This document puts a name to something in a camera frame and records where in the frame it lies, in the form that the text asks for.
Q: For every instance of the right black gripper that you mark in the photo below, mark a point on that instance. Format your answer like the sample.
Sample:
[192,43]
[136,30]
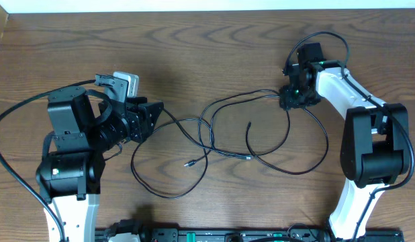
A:
[287,101]

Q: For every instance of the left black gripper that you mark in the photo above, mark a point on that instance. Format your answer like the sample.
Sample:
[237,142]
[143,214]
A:
[143,128]

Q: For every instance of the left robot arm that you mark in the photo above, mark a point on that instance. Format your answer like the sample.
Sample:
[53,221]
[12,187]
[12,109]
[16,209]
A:
[86,124]

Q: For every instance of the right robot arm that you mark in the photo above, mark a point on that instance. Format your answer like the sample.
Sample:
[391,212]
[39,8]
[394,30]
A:
[375,147]

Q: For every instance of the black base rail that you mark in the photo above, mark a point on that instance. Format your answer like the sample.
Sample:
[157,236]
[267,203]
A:
[135,230]

